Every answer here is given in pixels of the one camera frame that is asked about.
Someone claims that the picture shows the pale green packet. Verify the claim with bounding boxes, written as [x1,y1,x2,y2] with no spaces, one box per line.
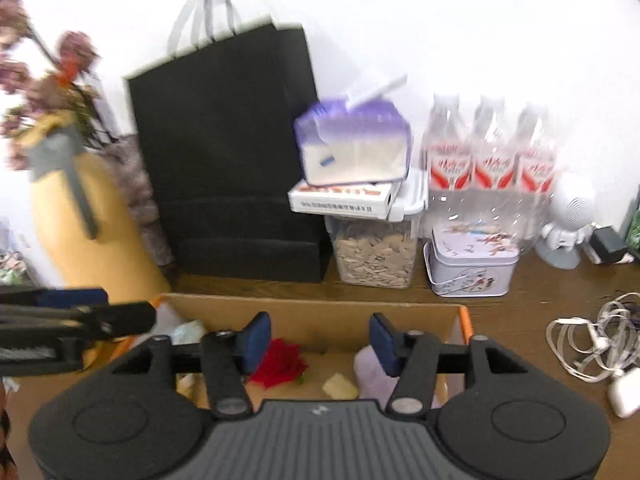
[172,320,207,346]

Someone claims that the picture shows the wire storage cart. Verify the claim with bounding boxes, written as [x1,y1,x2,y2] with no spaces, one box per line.
[0,217,38,287]

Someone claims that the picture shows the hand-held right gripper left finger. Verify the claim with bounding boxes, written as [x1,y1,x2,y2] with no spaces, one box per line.
[111,311,273,420]

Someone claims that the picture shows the purple tissue pack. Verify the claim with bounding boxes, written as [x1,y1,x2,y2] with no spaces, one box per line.
[293,74,413,186]

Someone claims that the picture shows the water bottle red label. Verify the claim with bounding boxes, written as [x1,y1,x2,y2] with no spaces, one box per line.
[515,102,559,256]
[421,93,475,235]
[470,95,521,226]

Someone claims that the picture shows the small green bottle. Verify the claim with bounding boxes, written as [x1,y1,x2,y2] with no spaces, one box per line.
[625,199,640,257]

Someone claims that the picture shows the dried pink flowers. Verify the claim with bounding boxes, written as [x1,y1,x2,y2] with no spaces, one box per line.
[0,0,173,267]

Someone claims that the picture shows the coiled white cable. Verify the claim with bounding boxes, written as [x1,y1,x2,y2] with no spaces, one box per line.
[546,292,640,384]

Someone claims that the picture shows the cardboard box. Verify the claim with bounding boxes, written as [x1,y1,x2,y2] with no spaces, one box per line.
[152,292,474,411]

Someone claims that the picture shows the white robot figurine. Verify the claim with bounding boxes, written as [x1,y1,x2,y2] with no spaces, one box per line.
[535,175,597,269]

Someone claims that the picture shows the yellow thermos jug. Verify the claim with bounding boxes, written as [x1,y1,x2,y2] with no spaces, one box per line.
[27,125,172,307]

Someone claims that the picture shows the black charger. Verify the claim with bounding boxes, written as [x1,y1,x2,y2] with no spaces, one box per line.
[590,225,629,265]

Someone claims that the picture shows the printed tin box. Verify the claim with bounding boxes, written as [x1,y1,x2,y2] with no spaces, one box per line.
[424,221,520,299]

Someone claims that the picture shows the red artificial flower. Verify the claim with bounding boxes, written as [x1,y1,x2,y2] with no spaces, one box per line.
[250,338,309,389]

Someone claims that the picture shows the purple cloth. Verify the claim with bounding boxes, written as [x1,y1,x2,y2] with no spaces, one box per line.
[354,347,451,409]

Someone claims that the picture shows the pale yellow piece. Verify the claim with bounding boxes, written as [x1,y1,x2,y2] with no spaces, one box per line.
[322,372,360,401]

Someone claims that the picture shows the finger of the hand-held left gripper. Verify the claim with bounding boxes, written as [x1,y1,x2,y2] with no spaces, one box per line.
[0,287,109,312]
[0,301,157,343]

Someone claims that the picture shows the flat white box red label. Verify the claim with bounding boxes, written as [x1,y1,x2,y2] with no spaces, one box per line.
[288,180,403,222]

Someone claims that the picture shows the black paper bag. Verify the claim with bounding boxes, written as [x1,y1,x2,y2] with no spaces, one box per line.
[123,0,332,284]

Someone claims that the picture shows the clear container of seeds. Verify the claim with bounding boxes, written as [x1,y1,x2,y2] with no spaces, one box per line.
[325,167,429,290]

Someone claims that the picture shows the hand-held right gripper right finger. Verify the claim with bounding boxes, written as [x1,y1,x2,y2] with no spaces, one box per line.
[369,312,528,418]

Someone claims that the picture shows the white earbuds case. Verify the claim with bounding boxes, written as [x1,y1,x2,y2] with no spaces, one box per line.
[607,367,640,419]

